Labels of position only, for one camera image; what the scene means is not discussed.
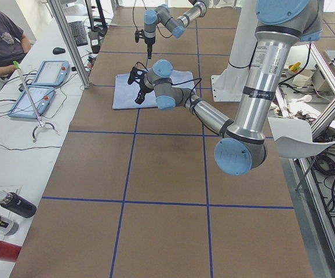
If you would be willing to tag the black computer mouse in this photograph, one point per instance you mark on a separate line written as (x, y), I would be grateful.
(58, 50)

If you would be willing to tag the upper blue teach pendant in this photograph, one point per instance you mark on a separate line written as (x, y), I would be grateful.
(52, 73)

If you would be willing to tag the white cardboard box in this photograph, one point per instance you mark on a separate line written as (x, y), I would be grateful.
(303, 79)

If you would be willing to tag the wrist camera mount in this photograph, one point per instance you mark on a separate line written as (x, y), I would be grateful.
(136, 73)
(138, 35)

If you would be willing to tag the black water bottle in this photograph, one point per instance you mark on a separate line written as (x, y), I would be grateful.
(17, 204)

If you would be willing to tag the reacher grabber stick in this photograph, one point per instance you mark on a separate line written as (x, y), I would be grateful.
(41, 123)

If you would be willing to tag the white chair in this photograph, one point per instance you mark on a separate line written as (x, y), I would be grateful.
(293, 138)

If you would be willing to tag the light blue striped shirt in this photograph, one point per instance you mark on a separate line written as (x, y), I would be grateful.
(125, 95)

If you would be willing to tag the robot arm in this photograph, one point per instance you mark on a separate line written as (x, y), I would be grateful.
(270, 29)
(176, 26)

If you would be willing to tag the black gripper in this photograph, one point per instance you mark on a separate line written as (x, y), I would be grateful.
(143, 90)
(149, 41)

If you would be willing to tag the red cylindrical bottle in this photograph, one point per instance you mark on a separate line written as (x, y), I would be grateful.
(9, 252)

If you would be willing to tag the black keyboard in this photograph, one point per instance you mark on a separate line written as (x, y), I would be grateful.
(78, 32)

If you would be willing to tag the aluminium frame post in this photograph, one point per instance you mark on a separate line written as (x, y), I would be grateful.
(69, 41)

